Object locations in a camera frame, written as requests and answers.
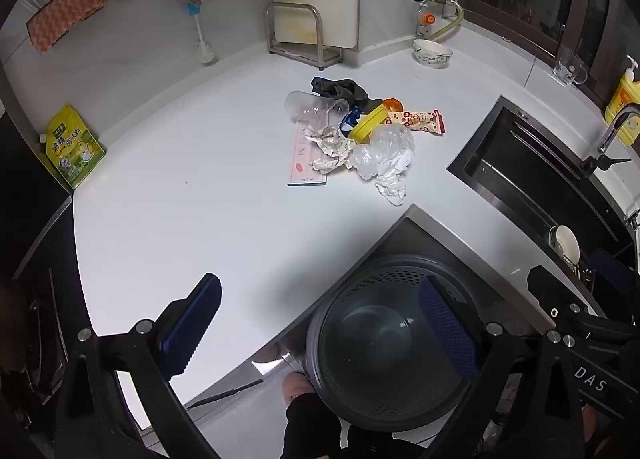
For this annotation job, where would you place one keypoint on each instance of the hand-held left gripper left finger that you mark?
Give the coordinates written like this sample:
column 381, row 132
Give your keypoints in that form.
column 192, row 324

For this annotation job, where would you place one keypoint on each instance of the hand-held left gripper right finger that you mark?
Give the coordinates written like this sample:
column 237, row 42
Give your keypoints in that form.
column 447, row 329

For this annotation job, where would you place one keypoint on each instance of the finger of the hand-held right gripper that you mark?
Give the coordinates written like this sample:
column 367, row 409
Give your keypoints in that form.
column 615, row 266
column 542, row 291

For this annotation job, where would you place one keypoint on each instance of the grey perforated waste basket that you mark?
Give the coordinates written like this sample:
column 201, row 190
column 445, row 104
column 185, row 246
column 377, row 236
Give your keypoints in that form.
column 380, row 339

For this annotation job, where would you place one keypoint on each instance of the red and cream snack wrapper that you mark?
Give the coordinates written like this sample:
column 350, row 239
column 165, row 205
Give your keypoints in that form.
column 420, row 121

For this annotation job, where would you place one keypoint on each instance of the yellow plastic lid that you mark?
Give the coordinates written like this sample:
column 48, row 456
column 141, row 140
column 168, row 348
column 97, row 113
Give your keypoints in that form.
column 370, row 125

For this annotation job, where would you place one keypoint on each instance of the brownish paper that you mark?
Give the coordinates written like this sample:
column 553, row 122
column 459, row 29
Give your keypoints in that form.
column 331, row 144

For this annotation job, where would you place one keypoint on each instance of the person's right hand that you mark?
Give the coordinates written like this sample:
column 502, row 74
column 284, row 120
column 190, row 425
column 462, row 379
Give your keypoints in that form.
column 597, row 431

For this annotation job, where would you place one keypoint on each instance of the white bowl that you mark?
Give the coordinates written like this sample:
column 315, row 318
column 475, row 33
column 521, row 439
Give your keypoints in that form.
column 566, row 244

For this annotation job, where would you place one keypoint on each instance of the dark steel sink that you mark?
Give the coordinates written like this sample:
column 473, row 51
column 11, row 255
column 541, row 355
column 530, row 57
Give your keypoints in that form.
column 520, row 174

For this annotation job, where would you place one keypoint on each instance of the metal faucet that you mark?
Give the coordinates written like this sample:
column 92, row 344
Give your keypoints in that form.
column 612, row 131

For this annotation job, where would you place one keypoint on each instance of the white crumpled tissue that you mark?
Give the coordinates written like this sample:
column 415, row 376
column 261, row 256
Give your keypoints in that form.
column 394, row 186

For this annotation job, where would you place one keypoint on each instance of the yellow dish soap bottle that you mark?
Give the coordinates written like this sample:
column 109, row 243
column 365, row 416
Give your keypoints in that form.
column 622, row 101

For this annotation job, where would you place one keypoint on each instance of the clear crumpled plastic bag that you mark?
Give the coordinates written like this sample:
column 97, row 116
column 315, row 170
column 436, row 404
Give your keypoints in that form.
column 382, row 149

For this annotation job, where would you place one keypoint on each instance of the flat pink box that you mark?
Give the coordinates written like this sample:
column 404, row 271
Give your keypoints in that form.
column 304, row 159

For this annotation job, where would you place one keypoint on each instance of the clear glass mug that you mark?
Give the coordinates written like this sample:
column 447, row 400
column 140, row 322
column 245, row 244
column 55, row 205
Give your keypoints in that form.
column 570, row 66

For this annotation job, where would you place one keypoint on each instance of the yellow-green seasoning pouch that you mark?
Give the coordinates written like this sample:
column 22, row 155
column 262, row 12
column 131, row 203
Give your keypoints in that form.
column 75, row 149

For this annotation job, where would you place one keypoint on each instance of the orange plastic cap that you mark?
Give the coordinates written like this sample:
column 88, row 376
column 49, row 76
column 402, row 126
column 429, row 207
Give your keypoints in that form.
column 393, row 104

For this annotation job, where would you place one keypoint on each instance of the clear plastic bottle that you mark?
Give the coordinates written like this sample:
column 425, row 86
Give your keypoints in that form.
column 310, row 106

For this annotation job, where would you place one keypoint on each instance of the patterned ceramic bowl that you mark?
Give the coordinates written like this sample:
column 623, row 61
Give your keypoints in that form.
column 432, row 54

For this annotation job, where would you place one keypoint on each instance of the black crumpled cloth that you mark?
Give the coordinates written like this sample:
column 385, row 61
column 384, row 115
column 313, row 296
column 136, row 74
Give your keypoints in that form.
column 345, row 88

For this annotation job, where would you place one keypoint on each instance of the blue and white bottle brush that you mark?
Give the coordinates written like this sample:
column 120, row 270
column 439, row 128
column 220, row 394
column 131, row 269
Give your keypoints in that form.
column 201, row 39

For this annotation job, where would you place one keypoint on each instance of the metal cutting board rack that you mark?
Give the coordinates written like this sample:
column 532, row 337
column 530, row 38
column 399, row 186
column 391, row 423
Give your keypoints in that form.
column 320, row 46

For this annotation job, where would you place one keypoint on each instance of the orange zigzag cloth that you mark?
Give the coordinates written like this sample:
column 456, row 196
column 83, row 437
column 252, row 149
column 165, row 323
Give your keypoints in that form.
column 67, row 14

